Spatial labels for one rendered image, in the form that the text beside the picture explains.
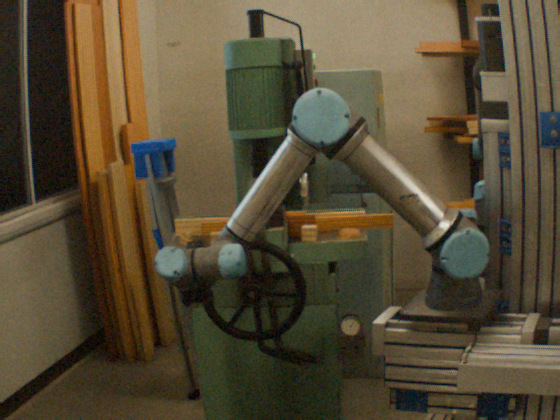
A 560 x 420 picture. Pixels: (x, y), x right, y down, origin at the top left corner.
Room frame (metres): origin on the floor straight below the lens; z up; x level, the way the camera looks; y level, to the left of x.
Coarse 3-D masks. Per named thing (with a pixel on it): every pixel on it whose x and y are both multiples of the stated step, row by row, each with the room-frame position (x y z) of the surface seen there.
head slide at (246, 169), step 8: (280, 136) 2.28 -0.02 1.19; (240, 144) 2.29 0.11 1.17; (248, 144) 2.29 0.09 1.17; (272, 144) 2.28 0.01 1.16; (280, 144) 2.28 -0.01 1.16; (240, 152) 2.29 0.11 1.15; (248, 152) 2.29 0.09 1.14; (272, 152) 2.28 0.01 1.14; (248, 160) 2.29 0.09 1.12; (248, 168) 2.29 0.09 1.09; (248, 176) 2.29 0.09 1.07
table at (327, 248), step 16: (176, 240) 2.16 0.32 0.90; (192, 240) 2.14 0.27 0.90; (208, 240) 2.14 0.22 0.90; (288, 240) 2.07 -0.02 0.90; (320, 240) 2.04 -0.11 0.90; (336, 240) 2.03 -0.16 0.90; (352, 240) 2.01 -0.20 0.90; (304, 256) 2.02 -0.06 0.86; (320, 256) 2.02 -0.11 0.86; (336, 256) 2.01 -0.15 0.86; (352, 256) 2.01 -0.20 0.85; (256, 272) 1.94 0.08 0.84; (272, 272) 1.94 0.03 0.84
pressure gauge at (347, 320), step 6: (342, 318) 1.97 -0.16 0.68; (348, 318) 1.95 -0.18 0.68; (354, 318) 1.95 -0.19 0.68; (342, 324) 1.95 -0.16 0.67; (348, 324) 1.95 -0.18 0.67; (354, 324) 1.95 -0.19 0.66; (360, 324) 1.94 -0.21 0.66; (342, 330) 1.95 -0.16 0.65; (348, 330) 1.95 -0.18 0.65; (354, 330) 1.95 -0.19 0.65; (360, 330) 1.94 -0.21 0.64
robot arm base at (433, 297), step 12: (432, 276) 1.60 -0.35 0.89; (444, 276) 1.56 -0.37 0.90; (432, 288) 1.59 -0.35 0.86; (444, 288) 1.55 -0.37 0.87; (456, 288) 1.54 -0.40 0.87; (468, 288) 1.55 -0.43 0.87; (480, 288) 1.57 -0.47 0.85; (432, 300) 1.57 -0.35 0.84; (444, 300) 1.54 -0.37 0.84; (456, 300) 1.53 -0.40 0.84; (468, 300) 1.53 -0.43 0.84; (480, 300) 1.56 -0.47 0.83
